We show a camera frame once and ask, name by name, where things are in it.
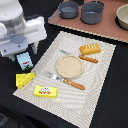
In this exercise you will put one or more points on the grey green padded gripper finger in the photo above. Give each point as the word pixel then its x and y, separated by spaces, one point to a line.
pixel 12 57
pixel 34 48

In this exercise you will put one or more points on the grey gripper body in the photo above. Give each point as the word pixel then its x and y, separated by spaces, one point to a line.
pixel 15 36

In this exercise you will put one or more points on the light blue milk carton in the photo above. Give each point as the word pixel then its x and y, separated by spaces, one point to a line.
pixel 24 61

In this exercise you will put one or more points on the yellow toy cheese wedge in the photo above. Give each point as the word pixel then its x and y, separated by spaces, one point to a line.
pixel 23 79

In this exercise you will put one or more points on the yellow toy butter box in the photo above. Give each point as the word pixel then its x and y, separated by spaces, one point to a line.
pixel 41 91

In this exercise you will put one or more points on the grey toy saucepan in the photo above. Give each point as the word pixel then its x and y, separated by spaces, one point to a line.
pixel 67 10

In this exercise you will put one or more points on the orange toy bread loaf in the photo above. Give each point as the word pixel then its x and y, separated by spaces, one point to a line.
pixel 90 49

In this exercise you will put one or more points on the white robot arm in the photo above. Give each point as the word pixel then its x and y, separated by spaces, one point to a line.
pixel 11 10

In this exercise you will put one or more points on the round wooden plate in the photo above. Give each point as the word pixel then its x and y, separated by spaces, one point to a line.
pixel 69 66

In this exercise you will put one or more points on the beige woven placemat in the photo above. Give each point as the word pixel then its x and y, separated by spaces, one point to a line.
pixel 73 105

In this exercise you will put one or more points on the grey toy stock pot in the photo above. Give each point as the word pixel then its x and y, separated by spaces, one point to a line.
pixel 91 12

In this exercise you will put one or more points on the pink toy stove board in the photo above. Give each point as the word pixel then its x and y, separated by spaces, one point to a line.
pixel 107 27

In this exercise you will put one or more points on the beige toy bowl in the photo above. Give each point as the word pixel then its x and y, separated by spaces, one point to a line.
pixel 122 14

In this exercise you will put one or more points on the wooden handled toy fork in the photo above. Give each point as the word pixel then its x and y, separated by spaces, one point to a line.
pixel 69 82

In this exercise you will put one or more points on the wooden handled toy knife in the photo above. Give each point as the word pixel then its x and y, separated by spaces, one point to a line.
pixel 80 56

